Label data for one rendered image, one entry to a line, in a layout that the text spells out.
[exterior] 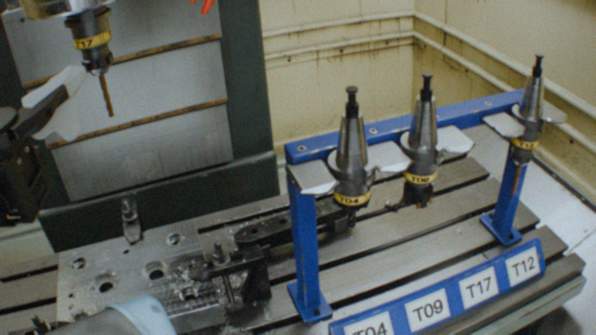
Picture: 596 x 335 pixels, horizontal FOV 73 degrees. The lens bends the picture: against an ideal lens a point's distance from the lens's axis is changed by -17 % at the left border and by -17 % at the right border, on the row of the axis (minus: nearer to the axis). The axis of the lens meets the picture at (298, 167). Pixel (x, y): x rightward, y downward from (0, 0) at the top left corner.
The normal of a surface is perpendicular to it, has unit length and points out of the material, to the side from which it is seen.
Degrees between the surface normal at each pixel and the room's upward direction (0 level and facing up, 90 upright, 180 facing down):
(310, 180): 0
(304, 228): 90
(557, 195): 25
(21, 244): 0
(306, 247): 90
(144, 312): 3
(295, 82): 90
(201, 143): 90
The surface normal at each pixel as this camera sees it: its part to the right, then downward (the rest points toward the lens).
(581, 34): -0.94, 0.25
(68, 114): 0.94, 0.15
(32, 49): 0.35, 0.52
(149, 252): -0.07, -0.82
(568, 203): -0.45, -0.65
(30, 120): 0.84, 0.29
